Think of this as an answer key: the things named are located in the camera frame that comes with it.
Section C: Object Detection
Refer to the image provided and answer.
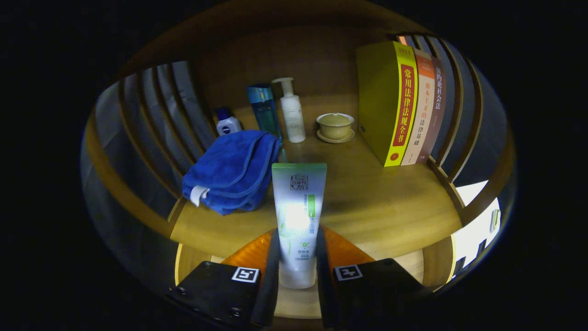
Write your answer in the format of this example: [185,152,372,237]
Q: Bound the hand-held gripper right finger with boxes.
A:
[316,225,433,331]

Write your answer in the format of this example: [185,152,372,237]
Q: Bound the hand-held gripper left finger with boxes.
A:
[166,228,281,330]

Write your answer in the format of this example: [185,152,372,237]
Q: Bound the white green cream tube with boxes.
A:
[271,162,328,289]

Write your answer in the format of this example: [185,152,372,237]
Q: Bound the wooden countertop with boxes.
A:
[170,94,464,258]

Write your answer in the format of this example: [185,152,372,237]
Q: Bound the wooden cabinet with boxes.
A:
[80,0,517,295]

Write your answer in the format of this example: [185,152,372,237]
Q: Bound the blue folded towel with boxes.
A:
[182,130,282,216]

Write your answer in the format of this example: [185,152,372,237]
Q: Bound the beige lidded teacup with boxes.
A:
[316,113,356,144]

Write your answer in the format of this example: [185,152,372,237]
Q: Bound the small white blue-capped bottle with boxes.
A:
[216,107,243,137]

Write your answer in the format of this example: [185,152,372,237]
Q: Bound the white pump bottle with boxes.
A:
[272,77,306,143]

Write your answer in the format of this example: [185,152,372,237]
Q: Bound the teal blue bottle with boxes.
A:
[247,84,282,141]

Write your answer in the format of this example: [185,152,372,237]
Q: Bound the yellow book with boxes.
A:
[356,41,418,167]

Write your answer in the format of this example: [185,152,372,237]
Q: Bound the orange and white book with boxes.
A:
[401,47,435,166]

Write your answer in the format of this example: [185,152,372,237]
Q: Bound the brown book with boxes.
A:
[416,56,447,165]

